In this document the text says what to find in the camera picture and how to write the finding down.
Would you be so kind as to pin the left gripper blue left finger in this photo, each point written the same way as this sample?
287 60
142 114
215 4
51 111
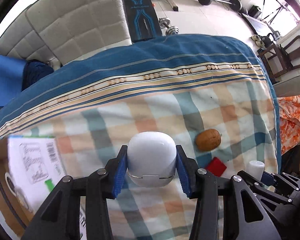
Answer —
120 168

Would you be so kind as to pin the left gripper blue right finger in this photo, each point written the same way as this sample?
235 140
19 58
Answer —
183 167

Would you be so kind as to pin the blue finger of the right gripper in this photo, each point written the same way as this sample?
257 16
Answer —
267 178

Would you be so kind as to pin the small white cylinder bottle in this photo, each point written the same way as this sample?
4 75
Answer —
255 168

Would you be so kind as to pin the red rectangular case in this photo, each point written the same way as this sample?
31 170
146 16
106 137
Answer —
216 167

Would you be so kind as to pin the brown walnut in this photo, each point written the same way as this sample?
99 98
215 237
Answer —
208 140

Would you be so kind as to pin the white earbud case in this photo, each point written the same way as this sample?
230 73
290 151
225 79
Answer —
152 158

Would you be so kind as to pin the black and white round jar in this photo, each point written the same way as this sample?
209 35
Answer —
10 184

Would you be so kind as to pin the orange white patterned cloth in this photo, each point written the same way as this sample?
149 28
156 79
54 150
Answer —
289 110

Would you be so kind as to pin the plaid checkered tablecloth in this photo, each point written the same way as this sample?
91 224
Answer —
180 85

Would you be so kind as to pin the open cardboard box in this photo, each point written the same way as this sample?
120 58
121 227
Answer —
36 167

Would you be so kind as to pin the grey armchair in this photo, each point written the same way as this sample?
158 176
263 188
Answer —
289 87

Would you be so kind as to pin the dark wooden chair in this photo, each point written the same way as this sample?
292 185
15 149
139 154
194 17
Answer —
279 60

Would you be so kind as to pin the dark blue knitted fabric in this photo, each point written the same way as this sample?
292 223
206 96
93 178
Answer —
33 71

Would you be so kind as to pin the chrome dumbbell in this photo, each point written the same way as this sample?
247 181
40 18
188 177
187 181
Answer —
165 23

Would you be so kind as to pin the blue foam mat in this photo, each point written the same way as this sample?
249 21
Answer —
11 78

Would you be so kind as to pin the black blue weight bench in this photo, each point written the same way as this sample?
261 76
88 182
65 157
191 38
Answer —
142 20

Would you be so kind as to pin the grey quilted cushion right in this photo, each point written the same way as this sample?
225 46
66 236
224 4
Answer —
78 29

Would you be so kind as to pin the grey quilted cushion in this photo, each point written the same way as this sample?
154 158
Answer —
21 41
78 29

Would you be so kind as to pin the grey quilted cushion left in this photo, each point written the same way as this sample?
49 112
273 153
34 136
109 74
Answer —
21 41

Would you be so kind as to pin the small barbell on floor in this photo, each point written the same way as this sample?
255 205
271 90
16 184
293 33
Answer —
235 5

